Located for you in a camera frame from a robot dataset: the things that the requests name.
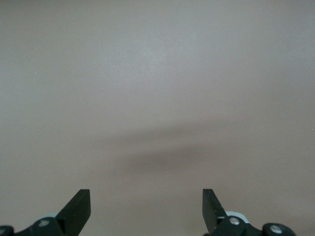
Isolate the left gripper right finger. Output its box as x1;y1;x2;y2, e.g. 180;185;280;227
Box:
202;188;227;236

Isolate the black left camera bracket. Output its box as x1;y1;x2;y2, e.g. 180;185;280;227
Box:
0;210;296;236

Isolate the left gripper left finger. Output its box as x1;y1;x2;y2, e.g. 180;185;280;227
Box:
56;188;91;236

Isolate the brown table mat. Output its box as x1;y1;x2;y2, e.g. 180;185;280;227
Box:
0;0;315;236

